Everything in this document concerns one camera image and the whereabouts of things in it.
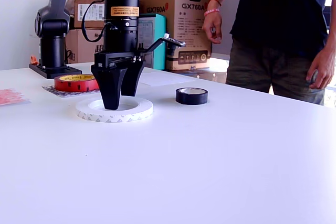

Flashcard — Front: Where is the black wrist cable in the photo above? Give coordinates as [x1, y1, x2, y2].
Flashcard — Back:
[80, 0, 118, 43]

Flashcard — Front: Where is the grey plastic bag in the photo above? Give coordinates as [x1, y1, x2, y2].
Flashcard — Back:
[64, 0, 77, 16]

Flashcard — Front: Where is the person's left forearm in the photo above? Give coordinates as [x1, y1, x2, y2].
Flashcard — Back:
[324, 3, 336, 53]

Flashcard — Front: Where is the person's left hand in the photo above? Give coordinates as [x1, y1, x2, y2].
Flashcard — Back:
[306, 48, 336, 90]

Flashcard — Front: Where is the red scribbled paper sheet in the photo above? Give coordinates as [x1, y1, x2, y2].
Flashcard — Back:
[0, 89, 32, 107]

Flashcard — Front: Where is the dark metal window frame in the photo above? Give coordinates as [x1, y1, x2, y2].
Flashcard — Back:
[323, 5, 332, 36]

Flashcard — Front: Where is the black tape roll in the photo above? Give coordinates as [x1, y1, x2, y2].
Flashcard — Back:
[175, 87, 209, 105]

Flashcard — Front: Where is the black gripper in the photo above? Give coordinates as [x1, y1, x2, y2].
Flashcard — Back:
[91, 19, 146, 111]

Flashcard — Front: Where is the person in olive shorts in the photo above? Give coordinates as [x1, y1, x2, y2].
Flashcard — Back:
[225, 0, 336, 106]

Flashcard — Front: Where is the tall cardboard box GX760A print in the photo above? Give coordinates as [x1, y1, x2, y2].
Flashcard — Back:
[139, 0, 214, 71]

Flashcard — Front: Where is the cardboard box blue logo print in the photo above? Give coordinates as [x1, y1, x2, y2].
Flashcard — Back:
[65, 28, 106, 65]

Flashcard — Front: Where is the red tape roll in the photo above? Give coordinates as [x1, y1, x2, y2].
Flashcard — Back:
[54, 73, 100, 93]

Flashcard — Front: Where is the pink bracelet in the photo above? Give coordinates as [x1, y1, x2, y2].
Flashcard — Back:
[203, 8, 221, 17]

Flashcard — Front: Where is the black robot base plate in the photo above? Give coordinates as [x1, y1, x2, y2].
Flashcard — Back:
[28, 62, 83, 80]

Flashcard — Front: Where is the person's right hand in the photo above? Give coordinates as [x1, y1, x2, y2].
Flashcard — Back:
[202, 13, 224, 45]

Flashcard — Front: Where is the teal carton box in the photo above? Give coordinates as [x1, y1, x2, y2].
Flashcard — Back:
[138, 13, 168, 70]

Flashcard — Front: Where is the black scribbled paper sheet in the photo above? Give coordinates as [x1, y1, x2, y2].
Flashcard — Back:
[41, 84, 103, 99]

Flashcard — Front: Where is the white tape roll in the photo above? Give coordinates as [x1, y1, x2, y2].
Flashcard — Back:
[75, 97, 154, 124]

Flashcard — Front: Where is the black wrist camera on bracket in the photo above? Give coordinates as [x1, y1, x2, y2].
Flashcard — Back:
[136, 33, 186, 58]

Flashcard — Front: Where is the grey roller blind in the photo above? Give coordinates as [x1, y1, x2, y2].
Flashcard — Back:
[211, 0, 246, 63]

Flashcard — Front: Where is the blank white paper sheet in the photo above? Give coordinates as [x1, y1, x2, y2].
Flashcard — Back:
[138, 71, 196, 87]

